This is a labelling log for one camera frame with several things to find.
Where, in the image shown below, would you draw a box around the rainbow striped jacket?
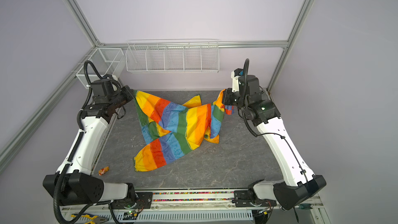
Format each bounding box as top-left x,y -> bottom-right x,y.
134,90 -> 234,172

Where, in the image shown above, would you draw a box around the green handled screwdriver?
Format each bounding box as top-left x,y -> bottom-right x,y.
295,203 -> 314,210

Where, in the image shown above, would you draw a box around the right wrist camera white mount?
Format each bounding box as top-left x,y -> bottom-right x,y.
231,68 -> 243,93

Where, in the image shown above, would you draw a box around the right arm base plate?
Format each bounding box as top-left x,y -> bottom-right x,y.
232,189 -> 277,207

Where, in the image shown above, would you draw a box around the yellow handled pliers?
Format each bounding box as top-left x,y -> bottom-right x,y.
80,214 -> 109,224

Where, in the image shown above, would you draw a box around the small orange red toy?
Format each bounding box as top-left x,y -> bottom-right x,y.
98,167 -> 110,176

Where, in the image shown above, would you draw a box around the white mesh box basket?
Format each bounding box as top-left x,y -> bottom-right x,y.
76,48 -> 126,89

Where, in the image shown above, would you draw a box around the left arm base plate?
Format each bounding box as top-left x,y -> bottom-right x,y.
112,191 -> 153,210

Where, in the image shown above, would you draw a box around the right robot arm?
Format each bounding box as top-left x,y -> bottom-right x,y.
222,59 -> 326,210

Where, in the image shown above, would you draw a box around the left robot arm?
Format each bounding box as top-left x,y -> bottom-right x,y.
42,61 -> 138,224

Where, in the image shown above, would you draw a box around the white slotted cable duct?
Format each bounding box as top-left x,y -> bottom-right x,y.
136,209 -> 254,223

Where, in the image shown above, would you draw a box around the white wire basket long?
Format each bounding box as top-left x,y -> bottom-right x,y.
125,39 -> 220,73

